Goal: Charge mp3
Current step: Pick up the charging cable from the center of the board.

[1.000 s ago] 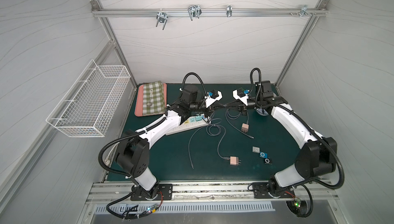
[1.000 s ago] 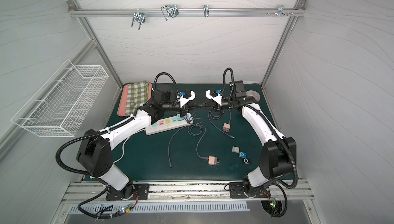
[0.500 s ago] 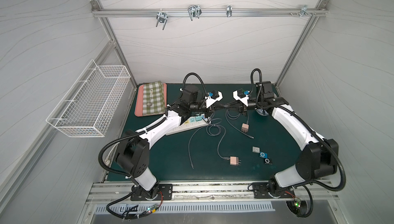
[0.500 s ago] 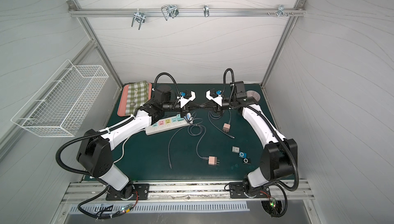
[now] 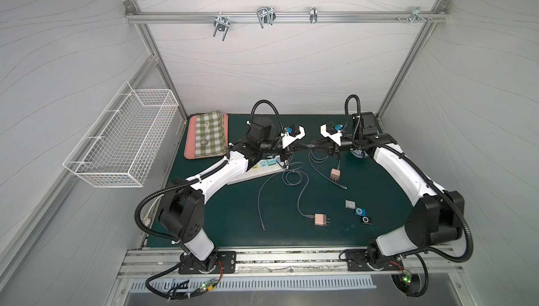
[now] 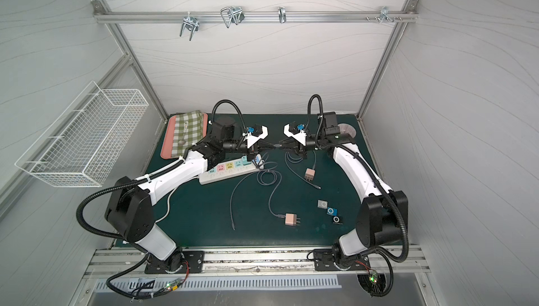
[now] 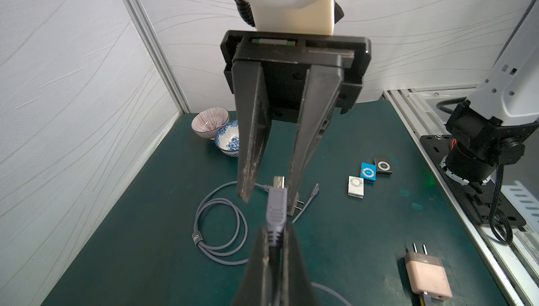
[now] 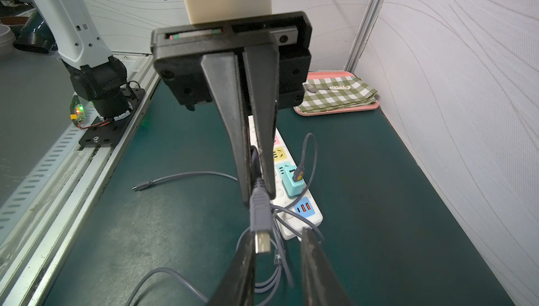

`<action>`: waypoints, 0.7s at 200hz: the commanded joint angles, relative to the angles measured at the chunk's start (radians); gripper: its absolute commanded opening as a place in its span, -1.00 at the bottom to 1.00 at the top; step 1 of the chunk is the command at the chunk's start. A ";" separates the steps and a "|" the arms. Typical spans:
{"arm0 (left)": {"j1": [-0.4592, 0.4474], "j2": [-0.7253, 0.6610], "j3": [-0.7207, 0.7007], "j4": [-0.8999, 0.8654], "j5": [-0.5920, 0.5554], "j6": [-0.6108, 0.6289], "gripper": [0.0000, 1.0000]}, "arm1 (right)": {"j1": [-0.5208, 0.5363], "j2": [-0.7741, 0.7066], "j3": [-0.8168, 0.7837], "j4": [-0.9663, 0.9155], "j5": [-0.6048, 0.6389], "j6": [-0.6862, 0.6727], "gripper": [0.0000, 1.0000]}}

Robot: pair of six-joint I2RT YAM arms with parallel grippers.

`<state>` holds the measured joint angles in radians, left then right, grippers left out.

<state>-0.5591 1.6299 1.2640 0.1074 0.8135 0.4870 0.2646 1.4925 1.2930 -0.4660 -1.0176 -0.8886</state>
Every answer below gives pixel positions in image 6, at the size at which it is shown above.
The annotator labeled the teal USB charger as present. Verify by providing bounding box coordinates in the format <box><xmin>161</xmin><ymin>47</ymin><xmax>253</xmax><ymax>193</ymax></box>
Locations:
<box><xmin>241</xmin><ymin>156</ymin><xmax>251</xmax><ymax>166</ymax></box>

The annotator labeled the white colourful power strip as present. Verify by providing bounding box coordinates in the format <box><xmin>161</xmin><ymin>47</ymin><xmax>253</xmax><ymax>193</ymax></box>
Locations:
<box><xmin>199</xmin><ymin>154</ymin><xmax>263</xmax><ymax>185</ymax></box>

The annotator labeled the silver mp3 player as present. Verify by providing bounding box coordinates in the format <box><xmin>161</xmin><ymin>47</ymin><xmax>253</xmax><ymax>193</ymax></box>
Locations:
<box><xmin>317</xmin><ymin>200</ymin><xmax>328</xmax><ymax>209</ymax></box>

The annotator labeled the pink charger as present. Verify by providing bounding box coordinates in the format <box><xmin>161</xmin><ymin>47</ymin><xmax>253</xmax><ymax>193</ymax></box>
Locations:
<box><xmin>304</xmin><ymin>168</ymin><xmax>315</xmax><ymax>181</ymax></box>
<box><xmin>284</xmin><ymin>213</ymin><xmax>300</xmax><ymax>226</ymax></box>

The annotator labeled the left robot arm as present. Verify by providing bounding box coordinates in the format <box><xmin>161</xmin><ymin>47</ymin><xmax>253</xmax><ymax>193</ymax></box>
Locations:
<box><xmin>76</xmin><ymin>99</ymin><xmax>272</xmax><ymax>261</ymax></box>

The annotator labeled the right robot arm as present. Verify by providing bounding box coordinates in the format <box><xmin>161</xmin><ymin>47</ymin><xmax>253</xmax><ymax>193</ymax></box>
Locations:
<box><xmin>277</xmin><ymin>94</ymin><xmax>410</xmax><ymax>268</ymax></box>

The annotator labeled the pink striped bowl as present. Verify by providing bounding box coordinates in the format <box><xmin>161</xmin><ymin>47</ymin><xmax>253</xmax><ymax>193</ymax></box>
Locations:
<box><xmin>338</xmin><ymin>123</ymin><xmax>357</xmax><ymax>139</ymax></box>

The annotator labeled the green checkered cloth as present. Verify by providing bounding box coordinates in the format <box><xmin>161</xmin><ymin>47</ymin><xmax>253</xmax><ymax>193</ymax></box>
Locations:
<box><xmin>171</xmin><ymin>111</ymin><xmax>205</xmax><ymax>157</ymax></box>

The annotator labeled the blue mp3 player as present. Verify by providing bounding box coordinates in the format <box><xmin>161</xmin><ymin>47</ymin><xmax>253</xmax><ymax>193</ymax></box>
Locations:
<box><xmin>326</xmin><ymin>208</ymin><xmax>337</xmax><ymax>216</ymax></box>

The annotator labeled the pink tray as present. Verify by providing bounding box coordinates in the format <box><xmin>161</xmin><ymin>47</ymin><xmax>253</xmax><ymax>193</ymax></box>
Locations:
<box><xmin>160</xmin><ymin>112</ymin><xmax>209</xmax><ymax>160</ymax></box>

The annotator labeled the metal crossbar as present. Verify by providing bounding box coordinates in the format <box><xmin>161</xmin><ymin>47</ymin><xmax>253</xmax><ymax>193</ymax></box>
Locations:
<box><xmin>94</xmin><ymin>7</ymin><xmax>419</xmax><ymax>25</ymax></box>

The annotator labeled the white power strip cord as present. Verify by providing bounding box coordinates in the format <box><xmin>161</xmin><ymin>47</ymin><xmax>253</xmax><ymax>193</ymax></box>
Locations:
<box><xmin>154</xmin><ymin>183</ymin><xmax>180</xmax><ymax>223</ymax></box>

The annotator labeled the white wire basket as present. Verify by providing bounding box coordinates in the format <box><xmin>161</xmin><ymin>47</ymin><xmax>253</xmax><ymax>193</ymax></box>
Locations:
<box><xmin>15</xmin><ymin>81</ymin><xmax>149</xmax><ymax>188</ymax></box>

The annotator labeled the aluminium front rail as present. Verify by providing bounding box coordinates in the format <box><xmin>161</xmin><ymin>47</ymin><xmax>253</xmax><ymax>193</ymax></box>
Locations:
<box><xmin>83</xmin><ymin>245</ymin><xmax>431</xmax><ymax>279</ymax></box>

